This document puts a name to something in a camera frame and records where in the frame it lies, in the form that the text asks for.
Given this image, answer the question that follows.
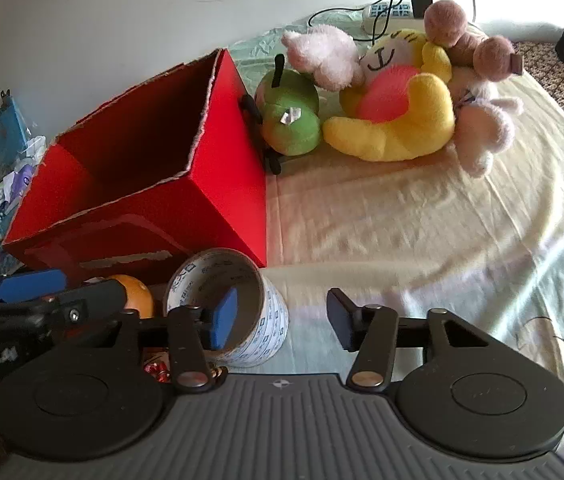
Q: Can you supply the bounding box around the yellow plush toy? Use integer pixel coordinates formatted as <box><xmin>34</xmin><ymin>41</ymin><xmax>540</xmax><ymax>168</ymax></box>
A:
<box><xmin>323</xmin><ymin>30</ymin><xmax>457</xmax><ymax>162</ymax></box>

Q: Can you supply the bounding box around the black power strip cable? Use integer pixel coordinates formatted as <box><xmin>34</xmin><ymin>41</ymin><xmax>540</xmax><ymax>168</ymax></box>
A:
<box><xmin>308</xmin><ymin>0</ymin><xmax>405</xmax><ymax>43</ymax></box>

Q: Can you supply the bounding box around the green apple plush toy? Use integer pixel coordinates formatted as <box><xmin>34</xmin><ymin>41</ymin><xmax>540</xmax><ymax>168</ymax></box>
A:
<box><xmin>254</xmin><ymin>55</ymin><xmax>323</xmax><ymax>156</ymax></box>

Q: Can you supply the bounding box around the white plastic bag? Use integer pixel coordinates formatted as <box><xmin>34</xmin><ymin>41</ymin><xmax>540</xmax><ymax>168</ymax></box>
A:
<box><xmin>24</xmin><ymin>135</ymin><xmax>47</xmax><ymax>162</ymax></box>

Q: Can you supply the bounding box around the brown plush bear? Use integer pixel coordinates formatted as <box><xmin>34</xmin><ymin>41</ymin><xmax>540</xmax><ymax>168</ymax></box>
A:
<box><xmin>423</xmin><ymin>0</ymin><xmax>524</xmax><ymax>82</ymax></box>

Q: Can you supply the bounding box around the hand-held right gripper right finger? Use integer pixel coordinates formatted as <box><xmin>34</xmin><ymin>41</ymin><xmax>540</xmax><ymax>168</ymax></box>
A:
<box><xmin>327</xmin><ymin>287</ymin><xmax>500</xmax><ymax>391</ymax></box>

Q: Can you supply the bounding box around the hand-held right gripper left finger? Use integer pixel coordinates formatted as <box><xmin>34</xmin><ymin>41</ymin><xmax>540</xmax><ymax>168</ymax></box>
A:
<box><xmin>112</xmin><ymin>287</ymin><xmax>240</xmax><ymax>393</ymax></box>

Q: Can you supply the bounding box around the blue box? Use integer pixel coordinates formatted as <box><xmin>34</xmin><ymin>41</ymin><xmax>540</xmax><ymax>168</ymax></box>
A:
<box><xmin>0</xmin><ymin>90</ymin><xmax>32</xmax><ymax>166</ymax></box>

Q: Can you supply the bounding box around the orange gourd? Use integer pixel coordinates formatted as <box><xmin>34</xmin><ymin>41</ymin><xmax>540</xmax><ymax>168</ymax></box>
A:
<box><xmin>106</xmin><ymin>274</ymin><xmax>155</xmax><ymax>320</ymax></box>

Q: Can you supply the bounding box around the pale green cartoon bedsheet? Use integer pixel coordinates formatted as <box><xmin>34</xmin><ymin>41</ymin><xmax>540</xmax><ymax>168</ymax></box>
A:
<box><xmin>227</xmin><ymin>7</ymin><xmax>564</xmax><ymax>456</ymax></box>

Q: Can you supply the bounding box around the white power strip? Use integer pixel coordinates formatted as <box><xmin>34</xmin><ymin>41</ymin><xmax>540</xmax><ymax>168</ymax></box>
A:
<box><xmin>362</xmin><ymin>1</ymin><xmax>415</xmax><ymax>33</ymax></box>

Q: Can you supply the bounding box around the brown patterned blanket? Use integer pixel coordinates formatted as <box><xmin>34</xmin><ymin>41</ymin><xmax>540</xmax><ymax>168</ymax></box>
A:
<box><xmin>512</xmin><ymin>40</ymin><xmax>564</xmax><ymax>161</ymax></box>

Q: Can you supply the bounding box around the purple tissue pack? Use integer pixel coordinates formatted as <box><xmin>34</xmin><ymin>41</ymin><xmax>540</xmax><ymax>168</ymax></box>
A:
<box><xmin>9</xmin><ymin>160</ymin><xmax>37</xmax><ymax>196</ymax></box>

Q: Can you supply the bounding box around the red patterned cloth bag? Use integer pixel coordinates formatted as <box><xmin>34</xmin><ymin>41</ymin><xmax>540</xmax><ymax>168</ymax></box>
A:
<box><xmin>142</xmin><ymin>347</ymin><xmax>227</xmax><ymax>386</ymax></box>

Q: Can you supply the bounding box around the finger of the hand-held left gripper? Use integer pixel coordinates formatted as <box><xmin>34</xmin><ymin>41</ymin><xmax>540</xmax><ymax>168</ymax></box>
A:
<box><xmin>0</xmin><ymin>269</ymin><xmax>66</xmax><ymax>306</ymax></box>
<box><xmin>56</xmin><ymin>281</ymin><xmax>130</xmax><ymax>331</ymax></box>

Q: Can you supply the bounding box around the red cardboard box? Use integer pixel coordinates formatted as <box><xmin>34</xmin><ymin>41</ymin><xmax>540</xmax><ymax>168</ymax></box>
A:
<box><xmin>2</xmin><ymin>47</ymin><xmax>269</xmax><ymax>311</ymax></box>

